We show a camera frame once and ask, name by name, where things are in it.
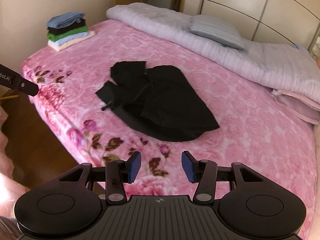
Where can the pink curtain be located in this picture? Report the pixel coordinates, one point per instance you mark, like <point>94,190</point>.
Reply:
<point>9,187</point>

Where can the grey striped pillow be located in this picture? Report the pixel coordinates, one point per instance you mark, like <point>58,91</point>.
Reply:
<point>217,30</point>

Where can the black folded garment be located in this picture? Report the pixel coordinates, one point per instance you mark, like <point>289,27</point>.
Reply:
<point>74,27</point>

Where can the green folded garment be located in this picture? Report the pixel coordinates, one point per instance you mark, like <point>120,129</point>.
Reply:
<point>56,37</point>

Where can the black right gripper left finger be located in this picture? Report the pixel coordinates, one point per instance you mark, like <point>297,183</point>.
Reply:
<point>132,167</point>

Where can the pink folded sheet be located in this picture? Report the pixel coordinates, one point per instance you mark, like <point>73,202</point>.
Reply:
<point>298,104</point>

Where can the pink floral blanket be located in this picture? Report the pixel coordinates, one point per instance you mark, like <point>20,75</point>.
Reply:
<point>254,129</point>

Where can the light blue folded garment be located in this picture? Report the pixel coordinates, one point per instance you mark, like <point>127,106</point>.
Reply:
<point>68,38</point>

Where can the cream folded garment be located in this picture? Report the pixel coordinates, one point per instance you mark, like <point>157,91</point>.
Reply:
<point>72,42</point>

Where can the beige wardrobe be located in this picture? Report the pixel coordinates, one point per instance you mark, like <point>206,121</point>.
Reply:
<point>265,21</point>

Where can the black garment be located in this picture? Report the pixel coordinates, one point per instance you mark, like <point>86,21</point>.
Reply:
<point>74,27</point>
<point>157,101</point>

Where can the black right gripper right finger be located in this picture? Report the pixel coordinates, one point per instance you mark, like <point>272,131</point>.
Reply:
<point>190,166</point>

